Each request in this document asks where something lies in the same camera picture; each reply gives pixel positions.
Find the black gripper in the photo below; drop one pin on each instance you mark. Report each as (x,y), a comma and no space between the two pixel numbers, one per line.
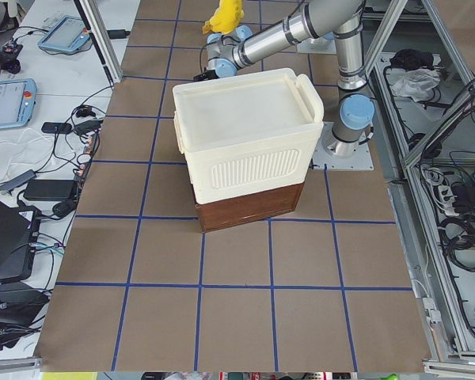
(204,76)

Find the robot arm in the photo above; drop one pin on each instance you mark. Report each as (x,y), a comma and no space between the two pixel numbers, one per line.
(231,47)

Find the yellow plush toy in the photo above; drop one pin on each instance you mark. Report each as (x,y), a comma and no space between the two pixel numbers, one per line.
(226,18)

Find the white plastic storage box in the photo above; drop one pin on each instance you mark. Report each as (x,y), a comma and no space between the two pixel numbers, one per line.
(247,134)

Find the blue teach pendant far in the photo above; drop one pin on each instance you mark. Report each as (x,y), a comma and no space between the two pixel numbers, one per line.
(67,37)

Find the blue teach pendant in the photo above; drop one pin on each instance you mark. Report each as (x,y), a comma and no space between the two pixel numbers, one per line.
(67,37)
(17,101)

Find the blue teach pendant near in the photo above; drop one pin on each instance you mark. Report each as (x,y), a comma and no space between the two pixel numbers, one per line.
(17,101)

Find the black power adapter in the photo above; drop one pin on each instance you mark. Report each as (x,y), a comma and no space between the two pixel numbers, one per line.
(49,190)

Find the black laptop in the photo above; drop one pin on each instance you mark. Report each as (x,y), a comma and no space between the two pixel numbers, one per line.
(18,231)

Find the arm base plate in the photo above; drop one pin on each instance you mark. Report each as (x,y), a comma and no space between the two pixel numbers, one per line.
(332,154)
(324,45)

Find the aluminium frame post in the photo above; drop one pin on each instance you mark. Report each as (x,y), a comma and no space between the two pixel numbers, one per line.
(92,19)

